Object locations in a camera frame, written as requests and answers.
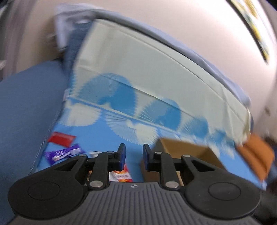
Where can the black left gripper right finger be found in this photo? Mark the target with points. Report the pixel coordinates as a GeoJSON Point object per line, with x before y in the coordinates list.
{"type": "Point", "coordinates": [163, 164]}

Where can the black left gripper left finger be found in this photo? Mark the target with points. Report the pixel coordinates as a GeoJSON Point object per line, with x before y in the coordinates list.
{"type": "Point", "coordinates": [103, 164]}

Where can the purple chocolate bar wrapper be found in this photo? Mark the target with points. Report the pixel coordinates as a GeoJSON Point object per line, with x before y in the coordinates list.
{"type": "Point", "coordinates": [54, 156]}

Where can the orange white snack packet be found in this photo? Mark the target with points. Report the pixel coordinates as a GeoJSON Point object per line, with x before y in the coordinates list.
{"type": "Point", "coordinates": [120, 176]}

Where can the red snack bar wrapper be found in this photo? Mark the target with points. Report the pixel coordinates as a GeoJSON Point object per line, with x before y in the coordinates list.
{"type": "Point", "coordinates": [61, 139]}

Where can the blue fan-pattern sofa cover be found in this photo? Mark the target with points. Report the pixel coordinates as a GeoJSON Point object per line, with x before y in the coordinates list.
{"type": "Point", "coordinates": [126, 87]}

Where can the orange cushion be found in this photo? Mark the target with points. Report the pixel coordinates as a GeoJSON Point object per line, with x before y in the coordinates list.
{"type": "Point", "coordinates": [258, 155]}

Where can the light blue sheet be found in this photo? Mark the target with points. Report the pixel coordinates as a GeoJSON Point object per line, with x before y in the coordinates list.
{"type": "Point", "coordinates": [68, 15]}

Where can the framed yellow picture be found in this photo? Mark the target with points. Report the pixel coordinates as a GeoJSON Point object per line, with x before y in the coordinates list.
{"type": "Point", "coordinates": [252, 17]}

